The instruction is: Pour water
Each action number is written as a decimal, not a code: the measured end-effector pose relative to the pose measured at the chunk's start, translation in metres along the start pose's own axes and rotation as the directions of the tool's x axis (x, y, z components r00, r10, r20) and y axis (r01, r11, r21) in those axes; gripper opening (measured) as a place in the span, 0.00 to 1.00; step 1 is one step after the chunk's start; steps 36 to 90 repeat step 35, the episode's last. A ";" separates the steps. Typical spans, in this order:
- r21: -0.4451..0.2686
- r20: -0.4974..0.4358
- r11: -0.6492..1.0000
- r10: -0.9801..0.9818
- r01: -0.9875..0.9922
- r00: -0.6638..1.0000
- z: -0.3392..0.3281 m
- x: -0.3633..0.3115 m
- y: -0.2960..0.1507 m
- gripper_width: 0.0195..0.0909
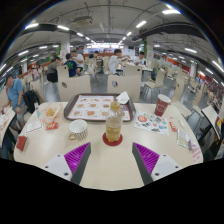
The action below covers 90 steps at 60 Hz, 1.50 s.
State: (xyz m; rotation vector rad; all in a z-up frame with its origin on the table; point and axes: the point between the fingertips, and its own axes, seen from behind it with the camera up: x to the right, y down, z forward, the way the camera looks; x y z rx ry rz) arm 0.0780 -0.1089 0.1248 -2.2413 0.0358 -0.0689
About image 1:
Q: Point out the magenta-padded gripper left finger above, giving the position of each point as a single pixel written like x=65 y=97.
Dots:
x=77 y=157

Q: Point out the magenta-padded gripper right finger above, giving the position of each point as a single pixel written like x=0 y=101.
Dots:
x=146 y=157

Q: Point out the clear bottle with yellow cap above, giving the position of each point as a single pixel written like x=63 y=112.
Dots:
x=113 y=128

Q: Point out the colourful printed leaflet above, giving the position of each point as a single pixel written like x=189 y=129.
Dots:
x=151 y=122

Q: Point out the flat round red coaster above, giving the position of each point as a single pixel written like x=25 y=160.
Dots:
x=112 y=143

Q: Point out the red and white snack packet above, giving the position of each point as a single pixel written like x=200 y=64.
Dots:
x=52 y=126

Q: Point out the small red sauce packet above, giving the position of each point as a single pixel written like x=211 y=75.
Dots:
x=173 y=126

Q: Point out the clear plastic package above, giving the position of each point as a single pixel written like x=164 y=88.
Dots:
x=183 y=138

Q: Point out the small white wrapper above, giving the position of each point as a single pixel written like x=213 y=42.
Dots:
x=181 y=123

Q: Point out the white table sign, red print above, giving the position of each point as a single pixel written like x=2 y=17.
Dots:
x=196 y=154

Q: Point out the brown food tray with menu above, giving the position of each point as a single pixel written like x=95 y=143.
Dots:
x=90 y=108

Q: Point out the clear plastic bag with food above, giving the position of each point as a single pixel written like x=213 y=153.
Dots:
x=51 y=112

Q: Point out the white paper receipt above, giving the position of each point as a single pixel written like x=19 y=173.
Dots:
x=34 y=126

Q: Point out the red paper cup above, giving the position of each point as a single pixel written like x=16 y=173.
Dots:
x=162 y=106

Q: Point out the red box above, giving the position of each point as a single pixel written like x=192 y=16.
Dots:
x=21 y=143

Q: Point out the small clear teal bottle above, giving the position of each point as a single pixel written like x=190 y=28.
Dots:
x=38 y=112

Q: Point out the crumpled white napkin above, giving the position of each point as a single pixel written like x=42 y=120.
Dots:
x=122 y=98

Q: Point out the group of beige chairs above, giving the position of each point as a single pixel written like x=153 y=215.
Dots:
x=180 y=96

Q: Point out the black backpack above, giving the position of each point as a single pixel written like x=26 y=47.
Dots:
x=30 y=100

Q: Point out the beige neighbouring table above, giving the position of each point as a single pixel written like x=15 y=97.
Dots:
x=211 y=115
x=6 y=118

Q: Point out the person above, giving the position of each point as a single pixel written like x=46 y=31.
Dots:
x=114 y=63
x=53 y=70
x=71 y=66
x=15 y=95
x=79 y=59
x=140 y=60

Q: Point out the ceiling air conditioner unit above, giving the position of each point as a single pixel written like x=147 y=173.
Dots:
x=83 y=20

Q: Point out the group of ceiling lights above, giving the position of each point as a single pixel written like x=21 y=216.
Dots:
x=170 y=11

